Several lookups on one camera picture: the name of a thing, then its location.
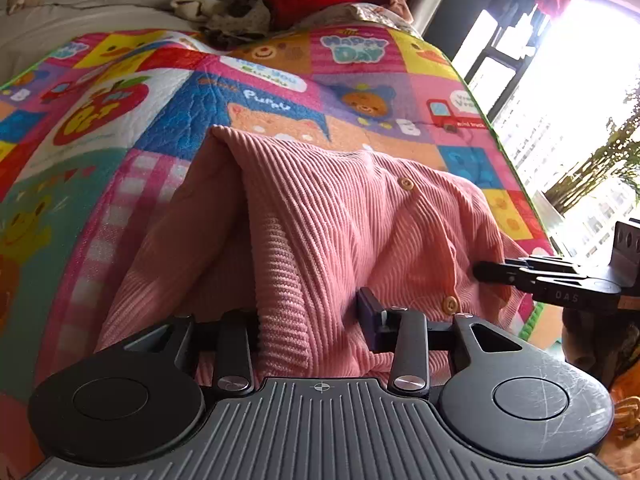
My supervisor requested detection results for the floral cloth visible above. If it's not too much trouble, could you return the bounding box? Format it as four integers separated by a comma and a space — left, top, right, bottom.
349, 2, 426, 39

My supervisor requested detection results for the black window frame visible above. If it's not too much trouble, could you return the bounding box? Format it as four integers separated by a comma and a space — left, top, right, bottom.
450, 0, 553, 128

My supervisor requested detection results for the pale pink garment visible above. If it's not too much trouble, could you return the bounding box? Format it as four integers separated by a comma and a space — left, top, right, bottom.
384, 0, 415, 24

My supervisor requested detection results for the orange cloth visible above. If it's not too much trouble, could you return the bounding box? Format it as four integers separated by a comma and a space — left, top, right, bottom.
598, 372, 640, 480

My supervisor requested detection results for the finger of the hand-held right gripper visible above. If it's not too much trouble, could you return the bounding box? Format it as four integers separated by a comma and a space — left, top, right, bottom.
472, 260, 623, 312
504, 255, 588, 277

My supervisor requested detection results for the pink corduroy garment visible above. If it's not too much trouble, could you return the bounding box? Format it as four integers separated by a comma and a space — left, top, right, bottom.
94, 125, 532, 395

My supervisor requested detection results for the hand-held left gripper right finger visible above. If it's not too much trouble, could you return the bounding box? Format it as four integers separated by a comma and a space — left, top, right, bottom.
357, 287, 537, 404

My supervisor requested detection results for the pile of beige clothes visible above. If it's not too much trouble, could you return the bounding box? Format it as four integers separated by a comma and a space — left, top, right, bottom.
169, 0, 273, 46

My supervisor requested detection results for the person's right hand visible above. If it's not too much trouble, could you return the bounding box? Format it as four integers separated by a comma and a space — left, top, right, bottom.
561, 307, 632, 394

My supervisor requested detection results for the green plant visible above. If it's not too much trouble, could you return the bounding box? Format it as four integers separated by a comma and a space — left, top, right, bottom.
544, 80, 640, 213

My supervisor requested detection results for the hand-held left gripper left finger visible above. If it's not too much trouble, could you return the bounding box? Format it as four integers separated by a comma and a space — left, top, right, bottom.
121, 309, 262, 397

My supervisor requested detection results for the colourful cartoon play mat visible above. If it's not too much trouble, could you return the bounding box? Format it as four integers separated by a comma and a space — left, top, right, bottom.
0, 21, 557, 463

